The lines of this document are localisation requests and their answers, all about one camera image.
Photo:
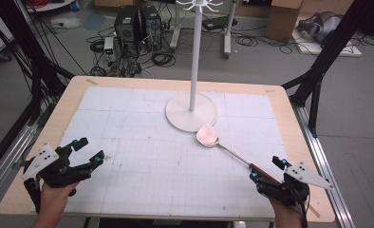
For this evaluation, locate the black metal frame stand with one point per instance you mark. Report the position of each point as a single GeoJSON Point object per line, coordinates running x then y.
{"type": "Point", "coordinates": [33, 63]}
{"type": "Point", "coordinates": [321, 63]}

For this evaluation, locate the grey bag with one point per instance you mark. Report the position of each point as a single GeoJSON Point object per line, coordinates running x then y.
{"type": "Point", "coordinates": [322, 25]}

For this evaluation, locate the white grid mat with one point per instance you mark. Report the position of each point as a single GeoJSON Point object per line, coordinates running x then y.
{"type": "Point", "coordinates": [144, 177]}

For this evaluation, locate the round white table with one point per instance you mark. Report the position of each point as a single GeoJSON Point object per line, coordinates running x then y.
{"type": "Point", "coordinates": [60, 6]}

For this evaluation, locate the white rolling stand frame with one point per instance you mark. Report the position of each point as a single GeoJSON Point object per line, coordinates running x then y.
{"type": "Point", "coordinates": [228, 34]}

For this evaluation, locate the black computer tower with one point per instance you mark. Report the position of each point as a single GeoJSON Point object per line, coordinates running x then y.
{"type": "Point", "coordinates": [126, 27]}
{"type": "Point", "coordinates": [151, 27]}

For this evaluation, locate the person's left hand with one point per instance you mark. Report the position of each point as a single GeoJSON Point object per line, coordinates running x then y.
{"type": "Point", "coordinates": [53, 204]}

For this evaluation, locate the aluminium rail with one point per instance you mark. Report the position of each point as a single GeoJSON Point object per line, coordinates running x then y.
{"type": "Point", "coordinates": [8, 164]}
{"type": "Point", "coordinates": [324, 164]}

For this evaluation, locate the low cardboard box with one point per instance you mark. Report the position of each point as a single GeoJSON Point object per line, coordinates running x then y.
{"type": "Point", "coordinates": [114, 2]}

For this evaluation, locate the white hook rack stand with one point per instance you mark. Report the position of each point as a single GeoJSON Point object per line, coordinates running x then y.
{"type": "Point", "coordinates": [194, 63]}

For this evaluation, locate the person's right hand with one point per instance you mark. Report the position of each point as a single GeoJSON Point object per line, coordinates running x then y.
{"type": "Point", "coordinates": [288, 217]}

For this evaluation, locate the white floor board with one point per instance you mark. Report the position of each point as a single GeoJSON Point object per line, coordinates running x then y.
{"type": "Point", "coordinates": [349, 50]}

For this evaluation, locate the tall cardboard box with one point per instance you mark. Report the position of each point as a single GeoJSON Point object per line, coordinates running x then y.
{"type": "Point", "coordinates": [283, 20]}

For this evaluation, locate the blue roll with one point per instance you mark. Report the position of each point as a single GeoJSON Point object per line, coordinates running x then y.
{"type": "Point", "coordinates": [74, 6]}

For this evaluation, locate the flat black device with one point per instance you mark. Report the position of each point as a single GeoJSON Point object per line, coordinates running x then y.
{"type": "Point", "coordinates": [219, 22]}

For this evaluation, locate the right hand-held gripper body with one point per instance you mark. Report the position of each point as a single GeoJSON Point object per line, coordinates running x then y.
{"type": "Point", "coordinates": [302, 175]}

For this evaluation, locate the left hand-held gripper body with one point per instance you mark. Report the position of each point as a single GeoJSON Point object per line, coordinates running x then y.
{"type": "Point", "coordinates": [41, 158]}

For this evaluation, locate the silver power supply unit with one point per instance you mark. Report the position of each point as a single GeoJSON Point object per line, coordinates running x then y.
{"type": "Point", "coordinates": [108, 47]}

